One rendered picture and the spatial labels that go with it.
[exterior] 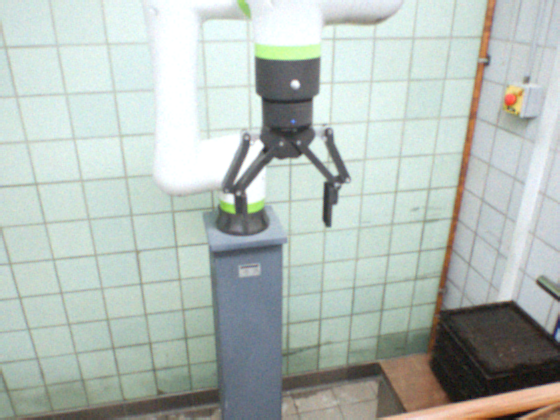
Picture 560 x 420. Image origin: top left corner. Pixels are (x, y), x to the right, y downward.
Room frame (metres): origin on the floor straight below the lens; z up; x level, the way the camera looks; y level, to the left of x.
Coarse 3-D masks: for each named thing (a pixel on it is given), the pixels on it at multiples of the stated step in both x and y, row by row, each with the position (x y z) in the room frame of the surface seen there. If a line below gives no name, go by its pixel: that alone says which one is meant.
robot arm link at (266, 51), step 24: (264, 0) 0.63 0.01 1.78; (288, 0) 0.62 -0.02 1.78; (312, 0) 0.63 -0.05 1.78; (336, 0) 0.65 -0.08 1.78; (264, 24) 0.64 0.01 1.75; (288, 24) 0.63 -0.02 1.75; (312, 24) 0.64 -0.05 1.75; (336, 24) 0.70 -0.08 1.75; (264, 48) 0.64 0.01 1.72; (288, 48) 0.63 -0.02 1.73; (312, 48) 0.65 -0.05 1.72
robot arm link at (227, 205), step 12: (216, 144) 1.12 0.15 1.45; (228, 144) 1.12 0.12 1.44; (216, 156) 1.09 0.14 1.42; (228, 156) 1.10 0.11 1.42; (252, 156) 1.12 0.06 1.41; (216, 168) 1.08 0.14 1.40; (264, 168) 1.15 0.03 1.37; (264, 180) 1.15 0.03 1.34; (252, 192) 1.12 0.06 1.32; (264, 192) 1.15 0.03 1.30; (228, 204) 1.12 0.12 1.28; (252, 204) 1.12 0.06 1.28
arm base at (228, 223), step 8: (264, 208) 1.17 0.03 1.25; (224, 216) 1.13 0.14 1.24; (232, 216) 1.12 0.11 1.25; (240, 216) 1.11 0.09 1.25; (248, 216) 1.12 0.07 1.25; (256, 216) 1.13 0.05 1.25; (264, 216) 1.15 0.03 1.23; (216, 224) 1.15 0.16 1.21; (224, 224) 1.12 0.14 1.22; (232, 224) 1.11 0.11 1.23; (240, 224) 1.11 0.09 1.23; (256, 224) 1.12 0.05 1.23; (264, 224) 1.14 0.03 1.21; (224, 232) 1.12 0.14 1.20; (232, 232) 1.10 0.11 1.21; (240, 232) 1.10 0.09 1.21; (256, 232) 1.11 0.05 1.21
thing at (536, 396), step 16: (480, 400) 0.54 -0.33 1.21; (496, 400) 0.54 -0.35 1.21; (512, 400) 0.54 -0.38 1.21; (528, 400) 0.54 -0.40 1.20; (544, 400) 0.55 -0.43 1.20; (400, 416) 0.51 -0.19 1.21; (416, 416) 0.51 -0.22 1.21; (432, 416) 0.51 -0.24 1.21; (448, 416) 0.51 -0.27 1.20; (464, 416) 0.52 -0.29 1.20; (480, 416) 0.52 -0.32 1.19
